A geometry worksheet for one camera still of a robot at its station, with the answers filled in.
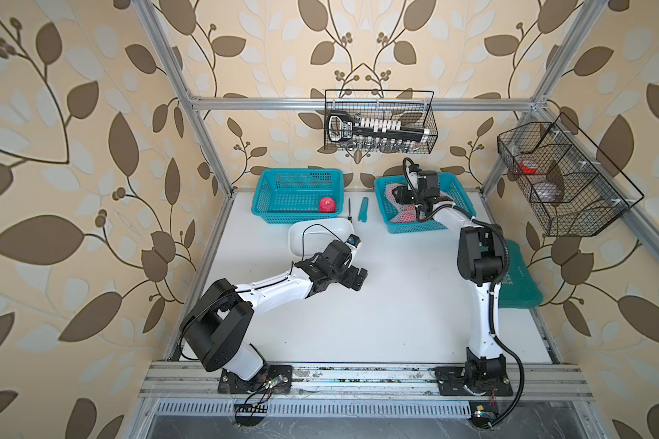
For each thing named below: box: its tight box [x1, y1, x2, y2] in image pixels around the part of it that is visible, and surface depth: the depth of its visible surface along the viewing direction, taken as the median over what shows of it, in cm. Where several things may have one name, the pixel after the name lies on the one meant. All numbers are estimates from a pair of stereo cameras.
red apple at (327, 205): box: [318, 196, 336, 214], surface depth 110 cm
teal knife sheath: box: [357, 196, 369, 224], surface depth 118 cm
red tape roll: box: [520, 160, 539, 175], surface depth 84 cm
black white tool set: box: [327, 110, 431, 142], surface depth 84 cm
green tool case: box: [497, 239, 544, 310], surface depth 89 cm
